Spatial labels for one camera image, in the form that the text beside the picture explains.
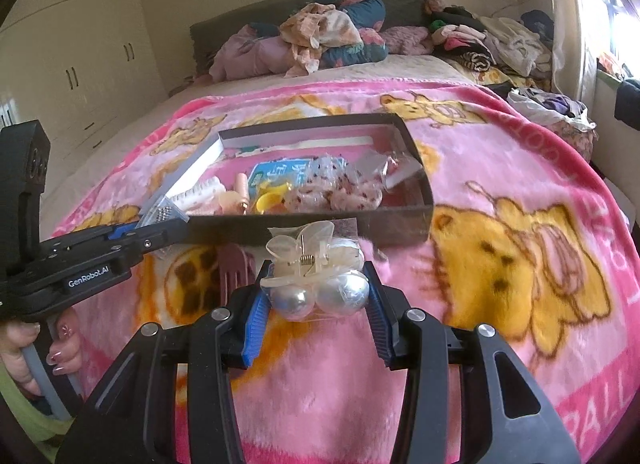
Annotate beige wooden hair clip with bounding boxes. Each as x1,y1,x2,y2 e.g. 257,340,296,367
218,173,250,215

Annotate pearl clear claw clip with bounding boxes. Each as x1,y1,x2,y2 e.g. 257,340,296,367
259,221,370,322

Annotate maroon banana hair clip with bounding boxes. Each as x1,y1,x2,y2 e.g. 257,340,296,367
217,243,255,306

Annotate left hand painted nails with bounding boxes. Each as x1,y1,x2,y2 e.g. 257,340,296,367
1,308,82,399

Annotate pink bear print blanket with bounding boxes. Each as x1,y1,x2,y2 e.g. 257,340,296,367
56,79,639,463

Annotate blue card packet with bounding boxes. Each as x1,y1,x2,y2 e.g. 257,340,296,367
248,158,311,191

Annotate cream built-in wardrobe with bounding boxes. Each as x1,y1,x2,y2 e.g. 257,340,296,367
1,0,166,193

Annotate pink pajama pillow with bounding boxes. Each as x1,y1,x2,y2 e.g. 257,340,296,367
208,22,294,83

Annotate brown cardboard tray box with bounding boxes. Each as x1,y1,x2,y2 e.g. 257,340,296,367
139,112,435,249

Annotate red jewel in plastic bag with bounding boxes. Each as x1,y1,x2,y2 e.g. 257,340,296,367
355,151,424,190

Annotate peach floral cloth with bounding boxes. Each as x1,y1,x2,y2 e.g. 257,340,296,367
279,3,363,78

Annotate laundry basket with clothes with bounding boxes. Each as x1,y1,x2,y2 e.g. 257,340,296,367
506,87,598,162

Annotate dark floral rolled quilt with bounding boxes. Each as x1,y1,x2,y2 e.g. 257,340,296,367
249,0,391,70

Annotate dark bag on windowsill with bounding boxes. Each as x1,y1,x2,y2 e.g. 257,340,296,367
614,79,640,131

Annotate green padded headboard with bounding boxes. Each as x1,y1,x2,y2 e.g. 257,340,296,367
190,0,423,76

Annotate pile of clothes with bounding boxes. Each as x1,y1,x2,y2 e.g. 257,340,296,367
381,0,552,91

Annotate cream curtain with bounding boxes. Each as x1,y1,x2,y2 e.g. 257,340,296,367
551,0,597,107

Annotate yellow ring toy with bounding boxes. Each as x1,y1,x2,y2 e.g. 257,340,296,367
253,180,293,215

